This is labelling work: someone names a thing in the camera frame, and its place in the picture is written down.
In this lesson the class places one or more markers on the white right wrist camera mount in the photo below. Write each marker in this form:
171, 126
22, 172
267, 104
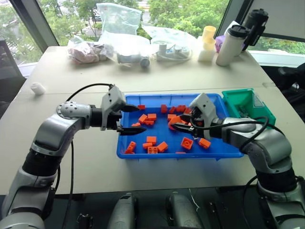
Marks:
205, 105

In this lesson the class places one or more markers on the grey rounded shape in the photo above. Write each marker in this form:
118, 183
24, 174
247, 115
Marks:
183, 212
122, 212

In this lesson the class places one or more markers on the orange toy brick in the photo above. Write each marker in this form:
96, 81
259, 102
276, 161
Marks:
152, 116
172, 110
180, 108
151, 139
188, 110
147, 145
130, 147
136, 124
149, 122
164, 108
152, 150
143, 118
141, 107
187, 143
162, 146
170, 116
204, 143

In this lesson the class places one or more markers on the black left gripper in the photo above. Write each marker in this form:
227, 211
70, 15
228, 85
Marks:
112, 119

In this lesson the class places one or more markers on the orange arch brick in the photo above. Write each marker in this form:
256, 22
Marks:
173, 120

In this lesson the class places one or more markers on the small grey items pile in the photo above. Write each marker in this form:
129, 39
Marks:
241, 110

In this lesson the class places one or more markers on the plastic bag with pink contents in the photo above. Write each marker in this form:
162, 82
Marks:
83, 53

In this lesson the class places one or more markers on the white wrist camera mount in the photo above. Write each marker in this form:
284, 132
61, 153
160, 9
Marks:
112, 100
205, 105

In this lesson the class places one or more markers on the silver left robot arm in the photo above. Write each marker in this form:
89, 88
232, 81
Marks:
54, 125

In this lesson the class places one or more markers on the black chair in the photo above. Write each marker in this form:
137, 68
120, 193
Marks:
9, 78

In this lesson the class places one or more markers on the white foam block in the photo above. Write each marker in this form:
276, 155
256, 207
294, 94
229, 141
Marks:
205, 56

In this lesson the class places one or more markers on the yellow plastic cup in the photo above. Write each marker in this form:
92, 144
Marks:
209, 35

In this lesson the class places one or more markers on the plastic bag with grey item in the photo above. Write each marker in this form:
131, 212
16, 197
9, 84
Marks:
133, 59

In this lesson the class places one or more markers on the black object beside table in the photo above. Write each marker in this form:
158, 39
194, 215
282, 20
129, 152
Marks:
290, 81

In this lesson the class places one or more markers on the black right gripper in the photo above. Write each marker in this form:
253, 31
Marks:
199, 130

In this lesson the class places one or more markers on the purple package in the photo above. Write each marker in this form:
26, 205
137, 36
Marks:
218, 44

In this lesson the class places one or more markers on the white tumbler with black lid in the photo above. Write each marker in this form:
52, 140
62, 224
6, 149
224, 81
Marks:
227, 47

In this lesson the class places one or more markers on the small white cylinder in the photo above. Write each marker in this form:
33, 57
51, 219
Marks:
38, 88

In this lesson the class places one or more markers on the tall clear plastic bag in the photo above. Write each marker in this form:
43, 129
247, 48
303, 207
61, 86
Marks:
119, 21

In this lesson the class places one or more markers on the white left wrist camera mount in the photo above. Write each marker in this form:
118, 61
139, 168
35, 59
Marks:
112, 100

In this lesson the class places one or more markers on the green plastic bin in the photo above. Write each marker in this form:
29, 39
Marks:
238, 100

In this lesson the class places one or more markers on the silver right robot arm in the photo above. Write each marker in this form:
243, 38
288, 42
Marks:
269, 143

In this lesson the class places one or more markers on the blue plastic bin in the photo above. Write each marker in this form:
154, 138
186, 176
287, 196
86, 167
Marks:
170, 138

